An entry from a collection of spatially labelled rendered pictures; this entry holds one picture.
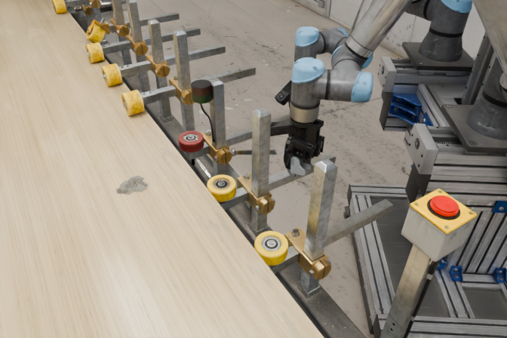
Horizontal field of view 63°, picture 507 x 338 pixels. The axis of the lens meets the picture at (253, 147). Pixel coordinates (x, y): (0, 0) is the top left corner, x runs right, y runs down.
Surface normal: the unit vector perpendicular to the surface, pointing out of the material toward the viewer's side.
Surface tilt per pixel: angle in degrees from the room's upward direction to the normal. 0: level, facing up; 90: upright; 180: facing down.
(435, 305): 0
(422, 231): 90
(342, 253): 0
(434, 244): 90
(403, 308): 90
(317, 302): 0
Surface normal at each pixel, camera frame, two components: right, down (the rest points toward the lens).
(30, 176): 0.01, -0.81
